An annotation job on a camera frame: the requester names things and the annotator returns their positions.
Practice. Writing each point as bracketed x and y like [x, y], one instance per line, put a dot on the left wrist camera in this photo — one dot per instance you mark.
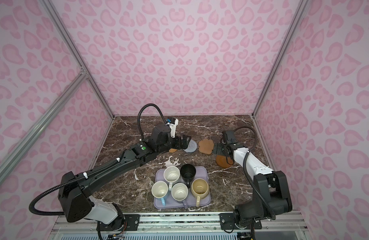
[172, 123]

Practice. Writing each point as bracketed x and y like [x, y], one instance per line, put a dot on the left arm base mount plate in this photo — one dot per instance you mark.
[128, 222]

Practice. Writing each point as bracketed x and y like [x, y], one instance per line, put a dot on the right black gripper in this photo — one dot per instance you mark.
[217, 148]

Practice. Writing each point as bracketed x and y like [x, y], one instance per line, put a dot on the brown round wooden coaster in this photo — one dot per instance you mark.
[224, 162]

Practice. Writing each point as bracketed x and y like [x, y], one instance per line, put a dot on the white mug grey handle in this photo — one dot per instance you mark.
[180, 193]

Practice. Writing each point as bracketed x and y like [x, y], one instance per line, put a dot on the beige yellow mug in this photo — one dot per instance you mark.
[200, 190]

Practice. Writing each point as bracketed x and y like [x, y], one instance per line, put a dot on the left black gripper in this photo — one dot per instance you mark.
[185, 142]

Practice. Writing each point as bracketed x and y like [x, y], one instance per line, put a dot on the cork flower shaped coaster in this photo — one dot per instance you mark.
[206, 146]

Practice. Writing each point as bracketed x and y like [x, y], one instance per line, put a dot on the white mug blue handle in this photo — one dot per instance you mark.
[159, 191]

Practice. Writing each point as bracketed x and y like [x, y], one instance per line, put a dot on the lavender rectangular tray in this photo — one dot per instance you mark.
[190, 201]

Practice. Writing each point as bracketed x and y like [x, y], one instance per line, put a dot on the blue grey woven coaster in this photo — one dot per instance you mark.
[192, 147]

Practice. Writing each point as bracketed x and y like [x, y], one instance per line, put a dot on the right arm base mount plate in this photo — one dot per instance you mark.
[228, 223]

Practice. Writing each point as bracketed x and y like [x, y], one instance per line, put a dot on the black mug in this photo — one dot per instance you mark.
[187, 173]

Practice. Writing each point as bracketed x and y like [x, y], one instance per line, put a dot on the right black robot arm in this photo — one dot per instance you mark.
[271, 195]

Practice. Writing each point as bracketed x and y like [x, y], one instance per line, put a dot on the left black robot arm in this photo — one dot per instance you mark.
[76, 196]

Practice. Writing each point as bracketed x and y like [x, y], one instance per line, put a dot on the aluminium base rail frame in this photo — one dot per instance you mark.
[184, 226]

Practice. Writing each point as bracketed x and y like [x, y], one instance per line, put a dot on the white speckled mug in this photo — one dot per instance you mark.
[171, 176]

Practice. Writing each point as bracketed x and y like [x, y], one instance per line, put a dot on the left diagonal aluminium strut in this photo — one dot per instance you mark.
[12, 159]

